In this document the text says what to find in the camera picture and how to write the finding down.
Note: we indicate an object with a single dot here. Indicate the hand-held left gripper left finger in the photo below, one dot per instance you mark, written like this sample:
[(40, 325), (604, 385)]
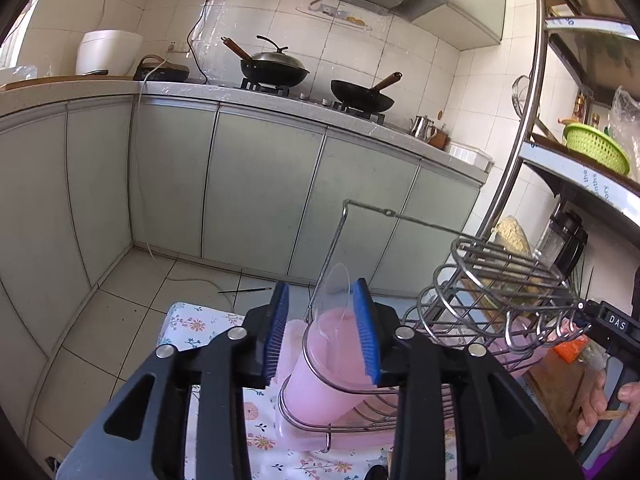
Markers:
[(277, 330)]

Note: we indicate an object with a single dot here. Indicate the orange packet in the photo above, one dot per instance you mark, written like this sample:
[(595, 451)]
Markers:
[(570, 350)]

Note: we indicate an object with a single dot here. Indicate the green plastic basket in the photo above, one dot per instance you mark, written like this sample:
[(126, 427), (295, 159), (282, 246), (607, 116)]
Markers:
[(597, 147)]

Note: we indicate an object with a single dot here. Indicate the white rectangular container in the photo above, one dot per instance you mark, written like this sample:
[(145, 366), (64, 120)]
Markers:
[(467, 154)]

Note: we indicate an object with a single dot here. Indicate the pink plastic cup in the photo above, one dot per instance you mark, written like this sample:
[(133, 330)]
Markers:
[(325, 370)]

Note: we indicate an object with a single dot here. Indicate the metal mesh strainer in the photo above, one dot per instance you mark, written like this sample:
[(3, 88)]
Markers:
[(521, 95)]

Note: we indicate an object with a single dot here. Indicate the black chopsticks pair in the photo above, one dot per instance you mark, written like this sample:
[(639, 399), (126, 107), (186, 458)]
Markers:
[(245, 290)]

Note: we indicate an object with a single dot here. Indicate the gas stove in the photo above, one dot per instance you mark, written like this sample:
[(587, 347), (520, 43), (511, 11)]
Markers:
[(270, 89)]

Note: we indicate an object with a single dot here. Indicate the floral tablecloth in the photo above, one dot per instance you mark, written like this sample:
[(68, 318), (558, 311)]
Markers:
[(200, 325)]

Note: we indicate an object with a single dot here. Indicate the grey lower kitchen cabinets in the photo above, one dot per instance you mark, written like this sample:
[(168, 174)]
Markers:
[(260, 185)]

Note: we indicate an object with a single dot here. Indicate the person's right hand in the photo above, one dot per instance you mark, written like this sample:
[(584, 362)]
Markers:
[(592, 410)]

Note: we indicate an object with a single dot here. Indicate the bag of dried noodles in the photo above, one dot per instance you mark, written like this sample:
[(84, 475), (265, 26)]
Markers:
[(512, 237)]

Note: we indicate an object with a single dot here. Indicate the amber glass bottle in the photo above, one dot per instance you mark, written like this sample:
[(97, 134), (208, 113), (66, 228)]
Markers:
[(580, 107)]

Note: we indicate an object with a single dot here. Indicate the black wok with lid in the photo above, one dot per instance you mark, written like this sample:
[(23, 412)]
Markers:
[(275, 76)]

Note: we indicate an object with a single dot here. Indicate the brown mug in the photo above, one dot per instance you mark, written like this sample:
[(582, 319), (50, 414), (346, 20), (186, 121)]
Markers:
[(439, 139)]

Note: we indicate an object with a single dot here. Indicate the metal shelf rack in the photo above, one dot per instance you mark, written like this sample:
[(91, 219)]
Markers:
[(532, 85)]

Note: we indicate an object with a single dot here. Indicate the steel kettle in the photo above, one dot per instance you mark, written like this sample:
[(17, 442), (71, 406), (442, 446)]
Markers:
[(420, 127)]

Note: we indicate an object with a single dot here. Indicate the wooden cutting board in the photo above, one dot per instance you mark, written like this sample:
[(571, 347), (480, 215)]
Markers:
[(60, 81)]

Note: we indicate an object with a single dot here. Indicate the steel wok lid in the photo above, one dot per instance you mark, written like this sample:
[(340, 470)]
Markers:
[(277, 57)]

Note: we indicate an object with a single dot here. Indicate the white rice cooker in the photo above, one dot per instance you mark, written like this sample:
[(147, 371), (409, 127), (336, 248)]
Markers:
[(107, 52)]

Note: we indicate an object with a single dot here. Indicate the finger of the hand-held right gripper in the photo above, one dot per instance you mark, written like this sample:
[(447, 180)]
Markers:
[(615, 322)]

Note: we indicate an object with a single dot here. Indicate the clear plastic bag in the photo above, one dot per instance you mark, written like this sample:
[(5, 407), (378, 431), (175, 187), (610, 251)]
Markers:
[(627, 115)]

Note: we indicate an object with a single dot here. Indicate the black countertop appliance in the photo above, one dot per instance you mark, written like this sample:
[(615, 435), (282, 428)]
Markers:
[(162, 71)]

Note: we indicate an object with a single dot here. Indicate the black open wok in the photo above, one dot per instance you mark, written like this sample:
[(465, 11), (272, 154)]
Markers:
[(360, 100)]

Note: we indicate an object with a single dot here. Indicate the small crumpled plastic bag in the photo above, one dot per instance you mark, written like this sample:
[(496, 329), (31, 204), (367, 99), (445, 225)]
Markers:
[(17, 74)]

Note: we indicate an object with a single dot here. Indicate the black blender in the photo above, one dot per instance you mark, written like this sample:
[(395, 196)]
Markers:
[(565, 240)]

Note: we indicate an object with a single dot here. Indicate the white wall outlet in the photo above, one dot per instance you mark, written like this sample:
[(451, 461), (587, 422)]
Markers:
[(177, 47)]

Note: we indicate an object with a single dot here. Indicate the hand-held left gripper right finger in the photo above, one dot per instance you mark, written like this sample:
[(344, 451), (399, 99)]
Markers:
[(365, 330)]

